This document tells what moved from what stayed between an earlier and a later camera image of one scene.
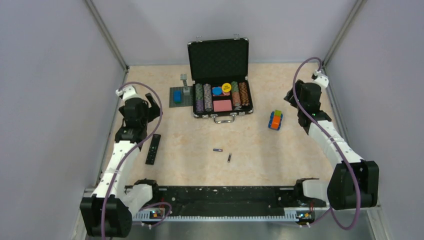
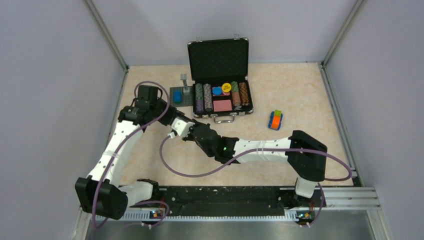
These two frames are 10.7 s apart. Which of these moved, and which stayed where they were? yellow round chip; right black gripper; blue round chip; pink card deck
Moved: right black gripper
Stayed: pink card deck; yellow round chip; blue round chip
